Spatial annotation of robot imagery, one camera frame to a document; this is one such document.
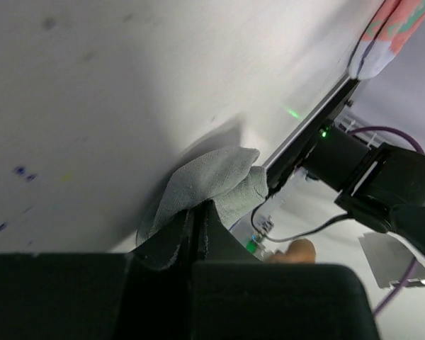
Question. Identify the pink patterned sock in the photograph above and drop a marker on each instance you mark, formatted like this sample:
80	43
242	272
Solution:
384	37

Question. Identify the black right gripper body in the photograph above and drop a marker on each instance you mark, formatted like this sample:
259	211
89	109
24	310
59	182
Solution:
370	182

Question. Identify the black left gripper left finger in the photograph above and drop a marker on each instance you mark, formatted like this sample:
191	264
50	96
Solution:
141	294

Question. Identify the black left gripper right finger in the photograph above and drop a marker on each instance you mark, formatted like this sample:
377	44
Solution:
235	296

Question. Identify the grey-green ankle sock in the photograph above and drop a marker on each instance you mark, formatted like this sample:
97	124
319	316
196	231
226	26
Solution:
226	176

